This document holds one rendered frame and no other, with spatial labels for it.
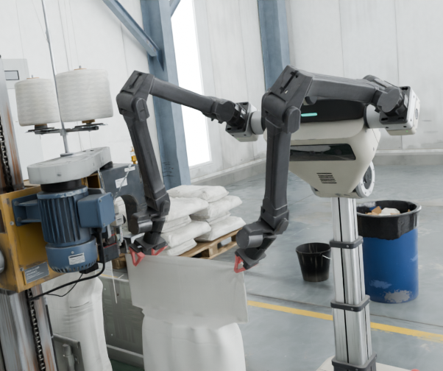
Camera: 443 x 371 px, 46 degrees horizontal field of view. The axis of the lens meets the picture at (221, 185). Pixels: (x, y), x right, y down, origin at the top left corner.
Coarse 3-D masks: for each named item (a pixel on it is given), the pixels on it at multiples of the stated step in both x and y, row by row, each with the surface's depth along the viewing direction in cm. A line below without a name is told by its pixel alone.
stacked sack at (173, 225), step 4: (184, 216) 492; (188, 216) 497; (176, 220) 484; (180, 220) 487; (184, 220) 490; (188, 220) 493; (124, 224) 502; (164, 224) 474; (172, 224) 479; (176, 224) 482; (180, 224) 484; (184, 224) 489; (164, 228) 471; (168, 228) 473; (172, 228) 478; (176, 228) 482; (164, 232) 472
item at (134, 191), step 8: (112, 168) 193; (120, 168) 194; (136, 168) 200; (104, 176) 188; (112, 176) 191; (120, 176) 194; (128, 176) 197; (136, 176) 201; (104, 184) 188; (112, 184) 191; (128, 184) 197; (136, 184) 201; (112, 192) 191; (120, 192) 194; (128, 192) 197; (136, 192) 201; (128, 200) 203; (136, 200) 201; (144, 200) 204; (128, 208) 204; (136, 208) 202; (144, 208) 205; (128, 216) 205; (128, 224) 206; (112, 232) 191; (96, 240) 194; (104, 240) 191; (112, 240) 191
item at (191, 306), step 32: (128, 256) 192; (160, 256) 185; (160, 288) 186; (192, 288) 178; (224, 288) 172; (160, 320) 182; (192, 320) 178; (224, 320) 174; (160, 352) 184; (192, 352) 174; (224, 352) 170
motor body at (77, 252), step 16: (48, 192) 156; (64, 192) 152; (80, 192) 155; (48, 208) 154; (64, 208) 153; (48, 224) 154; (64, 224) 154; (48, 240) 156; (64, 240) 154; (80, 240) 157; (48, 256) 158; (64, 256) 154; (80, 256) 156; (96, 256) 162; (64, 272) 157
